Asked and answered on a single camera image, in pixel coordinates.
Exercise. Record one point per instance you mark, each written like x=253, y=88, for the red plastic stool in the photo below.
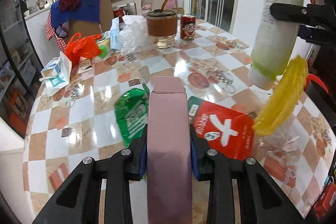
x=317, y=81

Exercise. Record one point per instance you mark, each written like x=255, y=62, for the glass cup with brown sleeve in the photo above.
x=161, y=29

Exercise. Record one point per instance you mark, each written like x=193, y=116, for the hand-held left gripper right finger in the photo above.
x=193, y=161

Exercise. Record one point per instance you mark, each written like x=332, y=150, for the green round cap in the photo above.
x=103, y=52

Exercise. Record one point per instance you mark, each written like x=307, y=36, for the red checked cloth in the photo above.
x=52, y=29

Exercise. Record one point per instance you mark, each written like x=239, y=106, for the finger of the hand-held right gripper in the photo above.
x=288, y=12
x=317, y=35

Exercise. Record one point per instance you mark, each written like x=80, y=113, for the blue cloth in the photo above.
x=78, y=8

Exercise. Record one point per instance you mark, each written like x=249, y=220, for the dark red fabric flower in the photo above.
x=69, y=1

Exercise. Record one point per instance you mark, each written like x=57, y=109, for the red cartoon drink can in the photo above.
x=188, y=27

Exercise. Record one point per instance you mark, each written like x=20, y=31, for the brown chair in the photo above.
x=81, y=27

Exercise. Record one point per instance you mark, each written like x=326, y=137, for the checkered floral tablecloth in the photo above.
x=105, y=82

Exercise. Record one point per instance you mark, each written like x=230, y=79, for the small printed carton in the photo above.
x=85, y=66

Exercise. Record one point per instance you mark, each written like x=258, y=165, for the yellow plastic packet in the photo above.
x=286, y=98

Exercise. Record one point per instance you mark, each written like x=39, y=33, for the red snack packet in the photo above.
x=223, y=129

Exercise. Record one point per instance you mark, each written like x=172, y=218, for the white paper bag teal print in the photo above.
x=59, y=73

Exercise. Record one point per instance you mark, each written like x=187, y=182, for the red paper bag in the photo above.
x=325, y=200

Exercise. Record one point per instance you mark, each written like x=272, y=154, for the clear plastic bag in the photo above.
x=134, y=32

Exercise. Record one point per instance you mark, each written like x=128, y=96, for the green snack packet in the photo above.
x=131, y=113

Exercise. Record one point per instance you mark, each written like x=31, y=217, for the orange plastic bag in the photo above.
x=81, y=47

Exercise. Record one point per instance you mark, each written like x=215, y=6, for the clear wrapper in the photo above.
x=278, y=141

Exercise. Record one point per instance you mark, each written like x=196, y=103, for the pink cardboard box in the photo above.
x=169, y=148

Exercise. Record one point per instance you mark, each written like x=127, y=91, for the white bottle with green end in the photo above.
x=281, y=37

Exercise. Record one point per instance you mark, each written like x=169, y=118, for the glass display cabinet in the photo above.
x=13, y=56

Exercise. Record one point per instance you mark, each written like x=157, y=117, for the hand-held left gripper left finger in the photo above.
x=143, y=163

